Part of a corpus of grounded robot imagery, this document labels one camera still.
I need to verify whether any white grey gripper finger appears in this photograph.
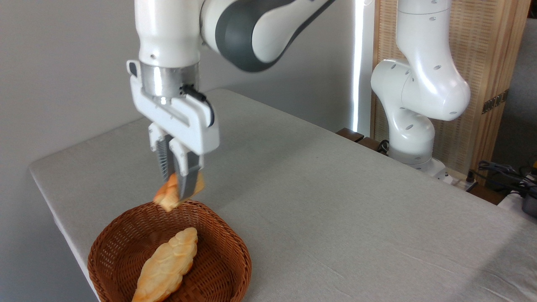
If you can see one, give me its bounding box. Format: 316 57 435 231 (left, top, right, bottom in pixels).
169 138 205 201
149 124 175 183

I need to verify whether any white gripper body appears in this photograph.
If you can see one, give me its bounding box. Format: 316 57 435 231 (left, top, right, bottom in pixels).
127 60 220 156

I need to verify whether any orange muffin-shaped bread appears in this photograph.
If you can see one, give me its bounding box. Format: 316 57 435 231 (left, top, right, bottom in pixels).
153 171 205 212

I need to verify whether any long braided bread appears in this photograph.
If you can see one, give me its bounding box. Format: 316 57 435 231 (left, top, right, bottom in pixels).
132 227 198 302

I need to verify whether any brown wicker basket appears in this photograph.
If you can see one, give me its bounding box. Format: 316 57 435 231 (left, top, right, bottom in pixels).
87 200 252 302

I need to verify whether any dark wooden block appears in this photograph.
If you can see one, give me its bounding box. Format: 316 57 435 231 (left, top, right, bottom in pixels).
357 136 388 156
336 128 365 143

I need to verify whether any white power strip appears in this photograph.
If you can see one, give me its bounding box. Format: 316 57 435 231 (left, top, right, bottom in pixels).
444 169 479 192

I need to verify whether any wooden slatted screen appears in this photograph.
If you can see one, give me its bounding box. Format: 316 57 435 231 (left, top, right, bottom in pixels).
371 0 531 185

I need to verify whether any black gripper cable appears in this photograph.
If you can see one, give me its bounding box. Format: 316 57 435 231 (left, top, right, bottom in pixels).
180 85 215 128

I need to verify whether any black cable bundle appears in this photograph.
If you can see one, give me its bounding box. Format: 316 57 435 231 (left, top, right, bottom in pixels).
466 161 537 198

